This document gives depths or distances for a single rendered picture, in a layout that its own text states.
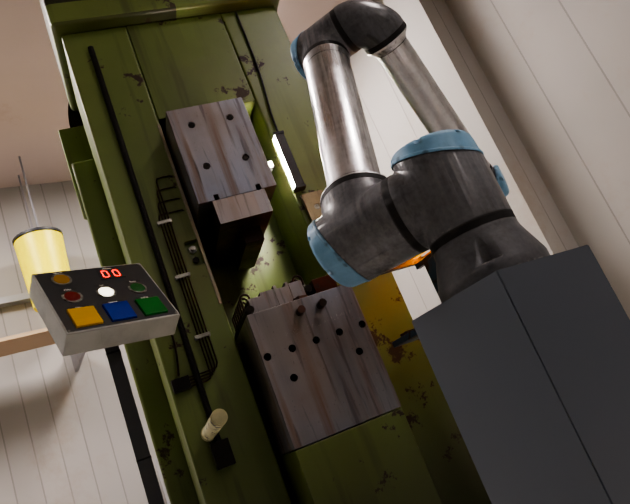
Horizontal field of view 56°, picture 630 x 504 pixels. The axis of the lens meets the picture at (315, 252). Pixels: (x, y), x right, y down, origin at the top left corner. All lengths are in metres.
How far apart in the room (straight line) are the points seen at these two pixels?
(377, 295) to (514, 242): 1.38
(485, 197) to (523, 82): 3.58
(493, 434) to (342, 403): 1.04
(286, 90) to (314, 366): 1.24
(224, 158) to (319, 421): 1.00
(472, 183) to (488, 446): 0.41
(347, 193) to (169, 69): 1.66
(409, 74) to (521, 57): 3.07
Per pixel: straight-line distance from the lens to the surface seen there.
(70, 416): 5.81
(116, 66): 2.64
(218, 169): 2.23
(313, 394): 1.94
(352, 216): 1.05
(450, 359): 0.99
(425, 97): 1.55
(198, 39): 2.75
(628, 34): 4.15
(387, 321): 2.29
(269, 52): 2.75
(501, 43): 4.68
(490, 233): 0.97
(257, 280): 2.58
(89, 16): 2.73
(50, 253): 5.67
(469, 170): 1.00
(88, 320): 1.75
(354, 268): 1.06
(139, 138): 2.45
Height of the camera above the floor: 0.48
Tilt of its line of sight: 16 degrees up
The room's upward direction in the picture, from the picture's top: 22 degrees counter-clockwise
